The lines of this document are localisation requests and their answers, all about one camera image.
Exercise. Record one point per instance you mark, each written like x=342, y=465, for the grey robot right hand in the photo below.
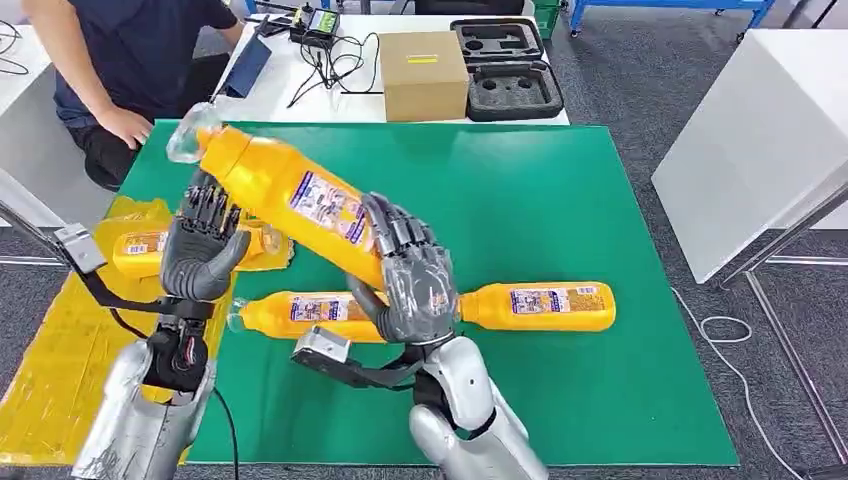
x=420, y=291

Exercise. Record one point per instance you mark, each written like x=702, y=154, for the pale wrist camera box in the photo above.
x=321, y=346
x=81, y=248

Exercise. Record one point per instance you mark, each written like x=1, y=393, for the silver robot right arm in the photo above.
x=464, y=391

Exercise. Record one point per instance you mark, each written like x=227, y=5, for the person's right hand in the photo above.
x=126, y=127

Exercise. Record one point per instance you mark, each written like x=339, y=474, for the black charger with screen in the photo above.
x=323, y=23

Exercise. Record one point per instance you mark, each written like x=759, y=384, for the steel side table leg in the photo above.
x=26, y=228

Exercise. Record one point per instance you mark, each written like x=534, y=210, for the white table with equipment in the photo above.
x=278, y=99

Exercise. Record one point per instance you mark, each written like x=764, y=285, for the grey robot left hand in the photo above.
x=199, y=258

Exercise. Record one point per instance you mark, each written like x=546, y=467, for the brown cardboard box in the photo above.
x=424, y=79

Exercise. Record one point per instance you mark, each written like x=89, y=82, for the green crate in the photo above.
x=547, y=20

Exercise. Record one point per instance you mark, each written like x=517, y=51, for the dark blue tablet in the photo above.
x=246, y=66

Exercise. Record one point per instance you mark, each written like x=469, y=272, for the person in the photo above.
x=132, y=46

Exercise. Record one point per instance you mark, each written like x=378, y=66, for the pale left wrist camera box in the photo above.
x=81, y=248

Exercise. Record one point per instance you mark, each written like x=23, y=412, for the black foam-lined open case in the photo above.
x=510, y=93

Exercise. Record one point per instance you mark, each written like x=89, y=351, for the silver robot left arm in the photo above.
x=146, y=424

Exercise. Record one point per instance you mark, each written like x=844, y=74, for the white side table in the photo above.
x=26, y=152

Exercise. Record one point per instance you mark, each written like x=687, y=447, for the green table mat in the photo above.
x=530, y=199

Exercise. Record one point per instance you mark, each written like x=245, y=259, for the large white table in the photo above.
x=748, y=146

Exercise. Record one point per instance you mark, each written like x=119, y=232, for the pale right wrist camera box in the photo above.
x=321, y=346

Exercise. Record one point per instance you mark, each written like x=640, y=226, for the yellow plastic sheet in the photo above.
x=60, y=371

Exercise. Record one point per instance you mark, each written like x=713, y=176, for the blue metal frame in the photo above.
x=662, y=4

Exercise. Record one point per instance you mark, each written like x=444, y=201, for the steel table leg frame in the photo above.
x=785, y=238

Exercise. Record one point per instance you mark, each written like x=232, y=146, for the orange drink bottle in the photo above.
x=265, y=179
x=136, y=255
x=543, y=311
x=311, y=311

